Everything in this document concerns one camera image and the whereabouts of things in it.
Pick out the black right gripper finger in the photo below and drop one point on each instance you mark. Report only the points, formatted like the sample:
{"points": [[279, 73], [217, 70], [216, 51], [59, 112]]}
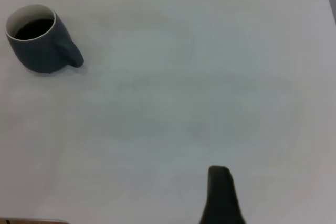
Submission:
{"points": [[221, 200]]}

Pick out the dark grey ceramic mug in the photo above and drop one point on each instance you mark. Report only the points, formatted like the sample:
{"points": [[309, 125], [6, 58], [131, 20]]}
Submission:
{"points": [[39, 53]]}

